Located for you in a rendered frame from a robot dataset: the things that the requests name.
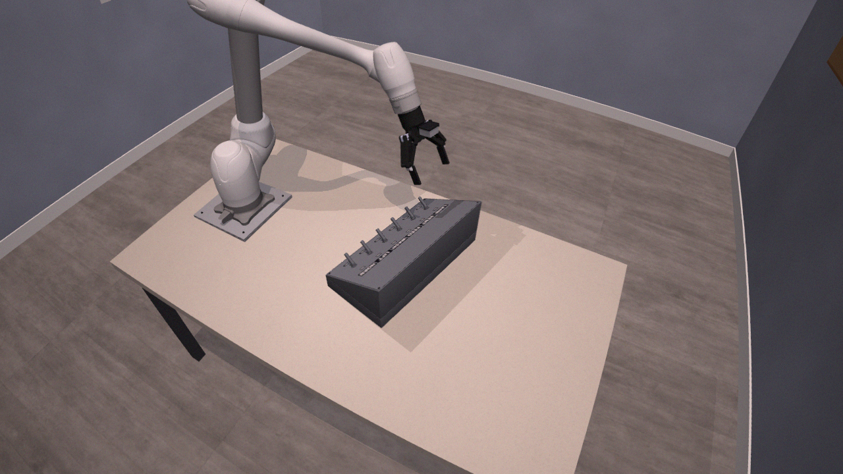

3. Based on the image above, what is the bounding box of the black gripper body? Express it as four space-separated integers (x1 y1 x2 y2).
398 106 425 142

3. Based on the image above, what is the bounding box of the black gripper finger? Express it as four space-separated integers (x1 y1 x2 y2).
399 132 422 185
425 131 450 165

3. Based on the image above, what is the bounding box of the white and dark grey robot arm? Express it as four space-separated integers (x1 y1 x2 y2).
187 0 422 226

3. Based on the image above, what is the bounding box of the dark grey control console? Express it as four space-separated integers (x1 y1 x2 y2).
325 197 482 328

